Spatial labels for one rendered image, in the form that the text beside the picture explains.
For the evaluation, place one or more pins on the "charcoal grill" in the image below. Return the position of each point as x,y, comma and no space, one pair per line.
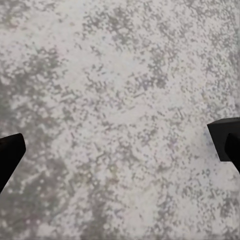
219,131

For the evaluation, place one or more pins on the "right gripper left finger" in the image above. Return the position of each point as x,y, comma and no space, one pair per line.
12,149

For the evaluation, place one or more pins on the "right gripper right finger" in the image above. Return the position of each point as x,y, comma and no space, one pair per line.
232,148

